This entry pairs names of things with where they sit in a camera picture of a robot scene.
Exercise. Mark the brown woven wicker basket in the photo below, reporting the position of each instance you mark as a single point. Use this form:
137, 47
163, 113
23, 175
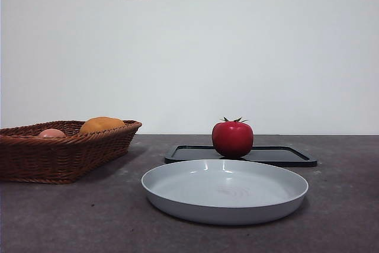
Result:
59, 158

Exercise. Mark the orange round fruit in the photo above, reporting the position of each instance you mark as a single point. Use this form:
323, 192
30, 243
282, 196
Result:
102, 124

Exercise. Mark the red tomato with green stem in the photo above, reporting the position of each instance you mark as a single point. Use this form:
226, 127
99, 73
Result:
232, 140

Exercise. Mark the pale grey round plate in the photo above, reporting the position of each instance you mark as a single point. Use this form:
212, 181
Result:
222, 211

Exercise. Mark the black rectangular tray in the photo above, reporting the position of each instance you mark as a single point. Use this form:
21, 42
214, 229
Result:
281, 156

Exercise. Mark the pink round fruit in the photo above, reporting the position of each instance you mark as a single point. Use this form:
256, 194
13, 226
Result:
51, 133

